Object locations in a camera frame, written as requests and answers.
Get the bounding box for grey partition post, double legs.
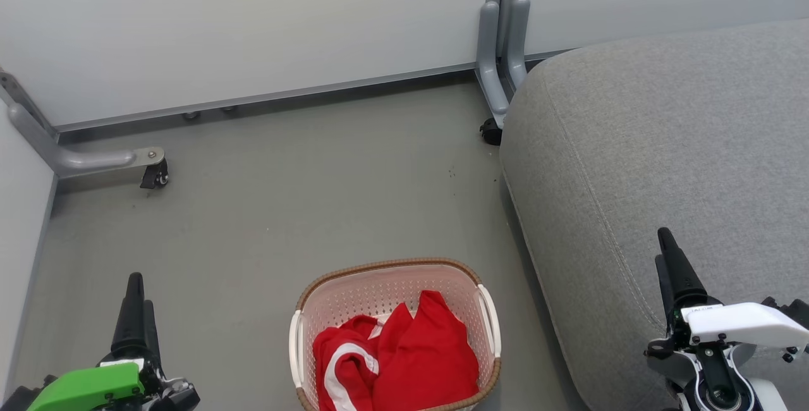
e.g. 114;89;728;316
475;0;532;130

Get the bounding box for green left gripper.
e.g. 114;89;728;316
27;273;166;411

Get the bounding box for white perforated laundry basket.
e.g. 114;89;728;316
289;257;503;411

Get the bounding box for red garment with white stripe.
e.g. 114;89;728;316
312;290;481;411

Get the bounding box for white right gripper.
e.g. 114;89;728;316
645;227;809;357

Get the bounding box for grey partition leg, single tube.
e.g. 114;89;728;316
0;70;166;179

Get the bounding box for grey aluminium partition rail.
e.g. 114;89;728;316
54;62;482;135

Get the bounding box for black caster wheel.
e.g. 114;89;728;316
479;118;504;146
140;159;170;190

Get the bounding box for grey fabric sofa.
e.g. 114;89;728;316
499;18;809;411

